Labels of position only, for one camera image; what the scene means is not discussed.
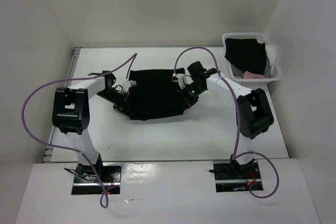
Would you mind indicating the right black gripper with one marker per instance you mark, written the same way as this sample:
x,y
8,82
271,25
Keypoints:
x,y
191,102

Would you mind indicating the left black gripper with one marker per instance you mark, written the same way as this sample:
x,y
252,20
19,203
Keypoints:
x,y
119,106

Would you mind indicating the black skirt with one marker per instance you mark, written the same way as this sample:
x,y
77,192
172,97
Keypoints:
x,y
155,96
246,54

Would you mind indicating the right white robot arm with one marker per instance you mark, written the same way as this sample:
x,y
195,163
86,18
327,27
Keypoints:
x,y
253,114

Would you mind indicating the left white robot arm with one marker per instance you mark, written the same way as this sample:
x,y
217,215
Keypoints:
x,y
71,115

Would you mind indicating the grey cloth in basket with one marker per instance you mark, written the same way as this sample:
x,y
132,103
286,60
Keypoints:
x,y
267,72

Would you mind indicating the pink cloth in basket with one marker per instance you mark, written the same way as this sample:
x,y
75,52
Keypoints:
x,y
249,75

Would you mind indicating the black skirt in basket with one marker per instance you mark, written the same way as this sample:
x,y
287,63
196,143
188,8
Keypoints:
x,y
246,54

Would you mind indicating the white plastic basket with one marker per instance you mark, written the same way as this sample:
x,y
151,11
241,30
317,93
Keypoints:
x,y
276,73

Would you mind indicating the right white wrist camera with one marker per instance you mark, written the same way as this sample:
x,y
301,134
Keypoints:
x,y
180,79

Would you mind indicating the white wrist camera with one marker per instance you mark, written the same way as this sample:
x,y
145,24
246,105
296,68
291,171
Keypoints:
x,y
131,83
180,79

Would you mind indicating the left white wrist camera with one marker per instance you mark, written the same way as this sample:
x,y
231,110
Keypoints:
x,y
131,83

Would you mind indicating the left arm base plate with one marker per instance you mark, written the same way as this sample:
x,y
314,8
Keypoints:
x,y
86,182

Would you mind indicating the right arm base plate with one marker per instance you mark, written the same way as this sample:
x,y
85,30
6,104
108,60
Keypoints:
x,y
226,180

